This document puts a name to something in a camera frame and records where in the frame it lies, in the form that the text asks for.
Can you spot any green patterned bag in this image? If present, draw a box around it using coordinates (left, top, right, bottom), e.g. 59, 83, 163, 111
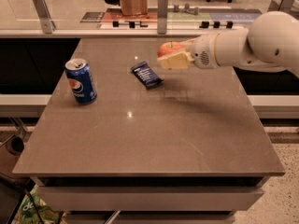
11, 186, 67, 224

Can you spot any dark blue snack bar wrapper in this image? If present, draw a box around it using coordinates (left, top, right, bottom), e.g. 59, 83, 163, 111
131, 61, 163, 89

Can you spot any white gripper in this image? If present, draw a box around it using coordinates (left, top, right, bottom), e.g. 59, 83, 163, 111
157, 34, 219, 69

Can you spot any grey metal post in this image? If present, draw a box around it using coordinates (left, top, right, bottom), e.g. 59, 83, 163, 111
32, 0, 56, 35
267, 0, 299, 14
157, 0, 168, 35

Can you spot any grey metal post middle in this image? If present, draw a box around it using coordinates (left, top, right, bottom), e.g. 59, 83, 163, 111
157, 0, 168, 35

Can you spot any blue pepsi can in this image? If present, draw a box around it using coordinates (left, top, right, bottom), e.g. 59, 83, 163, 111
65, 58, 97, 105

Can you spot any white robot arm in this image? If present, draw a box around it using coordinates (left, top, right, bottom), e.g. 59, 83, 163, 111
157, 11, 299, 77

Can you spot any grey metal post left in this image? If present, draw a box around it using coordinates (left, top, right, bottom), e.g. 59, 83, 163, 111
32, 0, 56, 35

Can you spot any black round bin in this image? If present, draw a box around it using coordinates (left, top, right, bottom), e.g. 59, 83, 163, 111
6, 136, 24, 156

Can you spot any grey metal post right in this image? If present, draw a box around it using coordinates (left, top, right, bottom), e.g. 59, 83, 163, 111
267, 0, 299, 14

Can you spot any red apple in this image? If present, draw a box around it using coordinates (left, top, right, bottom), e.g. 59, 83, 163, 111
157, 41, 183, 57

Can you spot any grey table drawer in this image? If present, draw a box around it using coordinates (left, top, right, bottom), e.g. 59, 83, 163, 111
37, 187, 263, 211

